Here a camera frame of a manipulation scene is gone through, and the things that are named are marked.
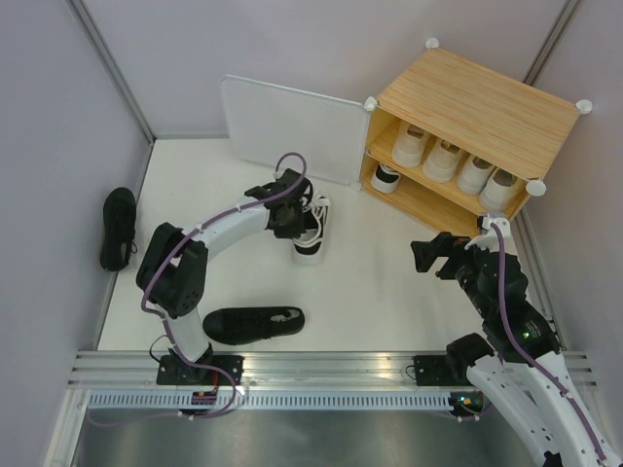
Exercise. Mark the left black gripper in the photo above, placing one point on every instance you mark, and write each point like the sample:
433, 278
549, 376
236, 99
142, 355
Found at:
296, 230

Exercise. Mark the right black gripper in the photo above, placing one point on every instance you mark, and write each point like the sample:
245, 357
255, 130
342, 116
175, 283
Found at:
444, 244

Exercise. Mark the black and white sneaker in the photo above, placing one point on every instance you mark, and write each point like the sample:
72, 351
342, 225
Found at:
308, 247

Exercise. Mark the white leather sneaker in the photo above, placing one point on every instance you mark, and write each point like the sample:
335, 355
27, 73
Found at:
500, 189
474, 175

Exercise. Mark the white translucent cabinet door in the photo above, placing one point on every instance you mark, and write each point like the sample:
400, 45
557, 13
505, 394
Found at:
266, 121

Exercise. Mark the beige lace sneaker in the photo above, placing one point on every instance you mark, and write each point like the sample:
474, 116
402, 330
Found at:
410, 144

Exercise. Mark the black canvas sneaker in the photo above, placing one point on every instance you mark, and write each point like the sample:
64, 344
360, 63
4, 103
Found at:
246, 325
119, 216

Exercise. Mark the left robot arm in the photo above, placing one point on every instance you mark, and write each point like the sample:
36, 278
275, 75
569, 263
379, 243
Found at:
173, 271

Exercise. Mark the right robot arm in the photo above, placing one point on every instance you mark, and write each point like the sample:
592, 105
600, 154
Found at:
517, 363

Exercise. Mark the wooden shoe cabinet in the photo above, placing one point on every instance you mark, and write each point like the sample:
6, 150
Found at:
513, 126

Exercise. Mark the aluminium rail with cable duct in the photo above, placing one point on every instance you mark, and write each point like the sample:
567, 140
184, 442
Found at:
360, 381

